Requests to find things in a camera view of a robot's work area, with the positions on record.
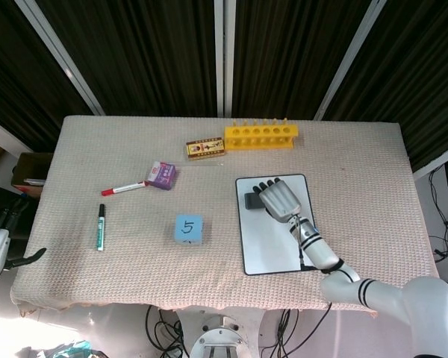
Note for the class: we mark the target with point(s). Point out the purple carton box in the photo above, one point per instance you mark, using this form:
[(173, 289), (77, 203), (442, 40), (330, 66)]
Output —
[(162, 176)]

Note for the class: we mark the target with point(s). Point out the beige woven tablecloth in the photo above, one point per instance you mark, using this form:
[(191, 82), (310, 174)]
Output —
[(134, 276)]

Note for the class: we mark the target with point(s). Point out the green marker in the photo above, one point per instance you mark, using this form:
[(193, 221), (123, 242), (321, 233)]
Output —
[(100, 229)]

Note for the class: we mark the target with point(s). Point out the white metal frame post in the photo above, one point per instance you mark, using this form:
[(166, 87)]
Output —
[(349, 61), (224, 56), (65, 61)]

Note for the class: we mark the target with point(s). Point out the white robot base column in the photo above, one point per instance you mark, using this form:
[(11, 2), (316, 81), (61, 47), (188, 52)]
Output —
[(222, 335)]

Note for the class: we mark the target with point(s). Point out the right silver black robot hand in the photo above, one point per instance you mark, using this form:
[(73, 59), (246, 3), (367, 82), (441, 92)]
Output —
[(282, 199)]

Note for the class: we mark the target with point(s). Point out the blue numbered foam cube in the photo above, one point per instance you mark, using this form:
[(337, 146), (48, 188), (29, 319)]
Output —
[(188, 229)]

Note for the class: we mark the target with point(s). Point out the dark grey whiteboard eraser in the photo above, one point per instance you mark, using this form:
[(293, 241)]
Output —
[(253, 202)]

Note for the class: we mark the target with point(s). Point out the small black-framed whiteboard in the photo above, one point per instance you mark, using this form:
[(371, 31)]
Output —
[(269, 246)]

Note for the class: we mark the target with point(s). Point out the yellow test tube rack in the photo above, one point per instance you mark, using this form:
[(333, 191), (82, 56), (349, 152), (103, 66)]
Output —
[(259, 136)]

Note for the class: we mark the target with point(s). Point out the yellow brown printed box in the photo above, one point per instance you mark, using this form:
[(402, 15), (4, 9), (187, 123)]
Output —
[(205, 148)]

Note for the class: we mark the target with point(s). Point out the black pleated curtain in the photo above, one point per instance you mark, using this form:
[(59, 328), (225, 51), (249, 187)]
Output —
[(18, 82), (142, 56), (287, 56), (414, 74)]

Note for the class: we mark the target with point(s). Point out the red marker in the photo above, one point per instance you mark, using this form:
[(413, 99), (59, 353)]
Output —
[(123, 188)]

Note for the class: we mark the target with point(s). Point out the brown cardboard box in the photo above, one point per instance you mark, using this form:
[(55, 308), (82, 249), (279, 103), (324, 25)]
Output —
[(30, 168)]

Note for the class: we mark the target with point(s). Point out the green plastic bag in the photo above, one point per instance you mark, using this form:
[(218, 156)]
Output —
[(71, 350)]

